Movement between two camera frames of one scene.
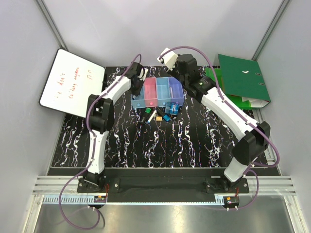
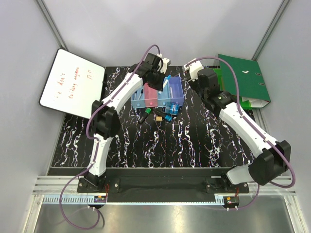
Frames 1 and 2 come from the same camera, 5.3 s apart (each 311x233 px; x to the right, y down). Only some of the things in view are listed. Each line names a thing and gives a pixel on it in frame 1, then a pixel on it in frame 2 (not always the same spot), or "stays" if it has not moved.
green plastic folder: (244, 105) stays
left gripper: (137, 91) to (159, 86)
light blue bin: (139, 101) stays
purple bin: (176, 91) stays
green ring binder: (243, 77) stays
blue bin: (163, 91) stays
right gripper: (176, 66) to (193, 83)
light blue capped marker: (152, 116) to (168, 78)
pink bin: (150, 91) stays
